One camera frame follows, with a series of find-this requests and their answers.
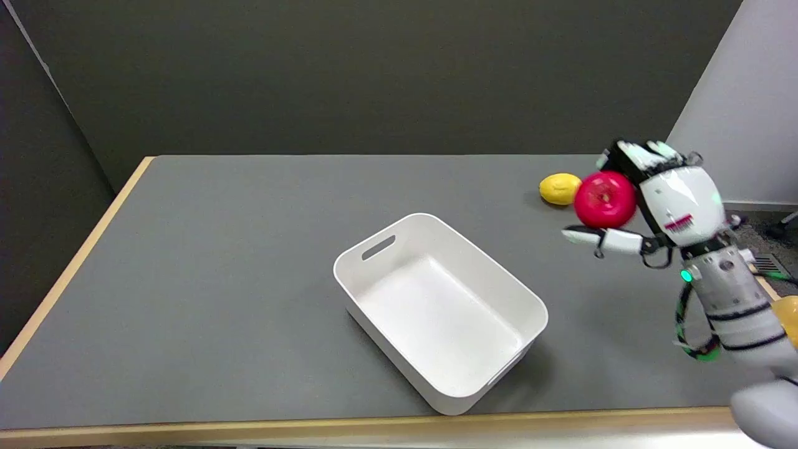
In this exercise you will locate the red apple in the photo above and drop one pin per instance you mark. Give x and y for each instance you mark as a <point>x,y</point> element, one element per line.
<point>603,199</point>

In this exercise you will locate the white plastic box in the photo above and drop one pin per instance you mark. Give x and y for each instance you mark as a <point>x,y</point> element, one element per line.
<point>439,312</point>

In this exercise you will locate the yellow lemon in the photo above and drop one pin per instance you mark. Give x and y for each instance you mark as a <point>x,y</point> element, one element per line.
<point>560,188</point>

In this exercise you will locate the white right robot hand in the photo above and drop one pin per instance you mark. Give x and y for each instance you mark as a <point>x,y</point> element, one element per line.
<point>682,202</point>

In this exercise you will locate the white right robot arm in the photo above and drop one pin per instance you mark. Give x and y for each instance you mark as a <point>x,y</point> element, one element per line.
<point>742,318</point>

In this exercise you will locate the black floor vent grille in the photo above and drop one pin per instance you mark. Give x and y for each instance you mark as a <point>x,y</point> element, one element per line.
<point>770,266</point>

